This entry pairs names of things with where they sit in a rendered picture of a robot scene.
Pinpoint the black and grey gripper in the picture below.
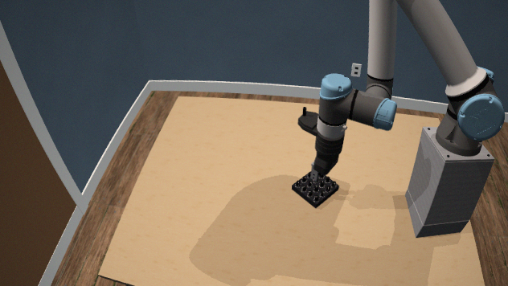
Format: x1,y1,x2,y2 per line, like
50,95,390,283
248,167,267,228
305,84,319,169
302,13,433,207
298,107,347,181

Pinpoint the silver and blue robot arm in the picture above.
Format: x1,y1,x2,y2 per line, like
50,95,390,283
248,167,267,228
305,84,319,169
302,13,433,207
318,0,505,157

